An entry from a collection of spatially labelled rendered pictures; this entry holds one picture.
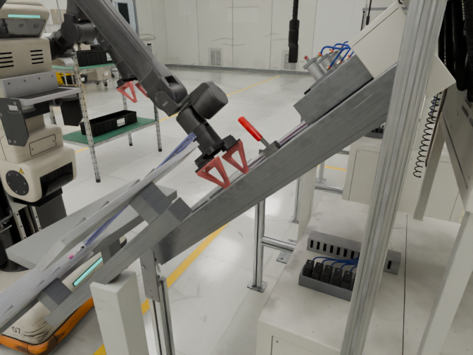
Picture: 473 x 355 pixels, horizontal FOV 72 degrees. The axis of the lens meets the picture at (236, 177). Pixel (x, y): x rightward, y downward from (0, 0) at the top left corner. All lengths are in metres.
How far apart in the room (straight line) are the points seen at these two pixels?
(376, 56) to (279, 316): 0.61
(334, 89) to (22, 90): 1.07
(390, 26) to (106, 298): 0.64
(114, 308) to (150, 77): 0.48
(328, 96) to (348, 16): 8.88
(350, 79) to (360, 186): 1.64
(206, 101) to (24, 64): 0.82
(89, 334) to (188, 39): 10.19
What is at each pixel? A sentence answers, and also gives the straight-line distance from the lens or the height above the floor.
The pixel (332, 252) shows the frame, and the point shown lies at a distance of 1.05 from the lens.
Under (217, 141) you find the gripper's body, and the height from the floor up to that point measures 1.01.
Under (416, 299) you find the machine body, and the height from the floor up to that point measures 0.62.
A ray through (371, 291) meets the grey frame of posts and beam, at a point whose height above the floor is 0.84.
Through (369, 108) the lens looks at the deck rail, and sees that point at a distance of 0.55.
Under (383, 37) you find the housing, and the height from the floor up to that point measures 1.24.
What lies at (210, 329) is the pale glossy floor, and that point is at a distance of 1.65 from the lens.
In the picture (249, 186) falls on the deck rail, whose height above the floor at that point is 0.97.
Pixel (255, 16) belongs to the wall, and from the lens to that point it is 10.16.
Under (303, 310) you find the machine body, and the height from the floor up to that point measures 0.62.
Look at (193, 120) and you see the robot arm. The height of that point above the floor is 1.06.
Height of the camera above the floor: 1.26
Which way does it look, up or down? 25 degrees down
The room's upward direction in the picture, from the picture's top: straight up
